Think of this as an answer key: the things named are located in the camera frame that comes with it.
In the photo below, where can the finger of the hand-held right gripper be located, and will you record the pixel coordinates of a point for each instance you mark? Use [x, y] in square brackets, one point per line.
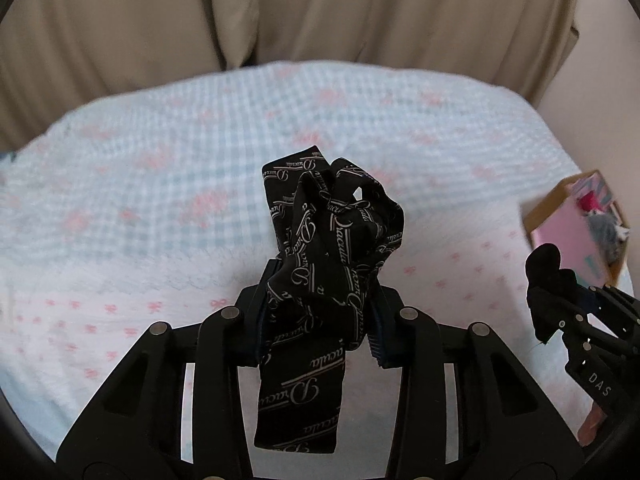
[615, 305]
[567, 317]

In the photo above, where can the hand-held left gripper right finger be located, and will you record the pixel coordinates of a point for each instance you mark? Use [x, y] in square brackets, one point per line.
[376, 349]

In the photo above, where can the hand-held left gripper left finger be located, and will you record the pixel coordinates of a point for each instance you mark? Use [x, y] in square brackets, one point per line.
[247, 301]

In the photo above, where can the black sock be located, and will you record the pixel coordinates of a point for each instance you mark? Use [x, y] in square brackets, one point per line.
[549, 280]

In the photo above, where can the grey sock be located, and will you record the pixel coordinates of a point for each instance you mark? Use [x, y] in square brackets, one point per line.
[604, 237]

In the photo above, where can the pink cardboard box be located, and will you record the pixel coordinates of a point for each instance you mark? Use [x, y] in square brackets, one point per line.
[565, 230]

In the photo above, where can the black patterned scarf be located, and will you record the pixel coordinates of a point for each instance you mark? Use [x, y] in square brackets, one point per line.
[325, 240]

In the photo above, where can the pink pouch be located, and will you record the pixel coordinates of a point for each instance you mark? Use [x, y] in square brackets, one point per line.
[590, 202]

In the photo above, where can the person's right hand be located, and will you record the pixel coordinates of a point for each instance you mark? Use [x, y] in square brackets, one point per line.
[594, 425]

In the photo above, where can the light blue checked blanket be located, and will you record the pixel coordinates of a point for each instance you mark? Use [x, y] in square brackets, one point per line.
[175, 210]

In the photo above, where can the beige curtain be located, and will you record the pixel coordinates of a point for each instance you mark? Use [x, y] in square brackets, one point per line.
[310, 15]

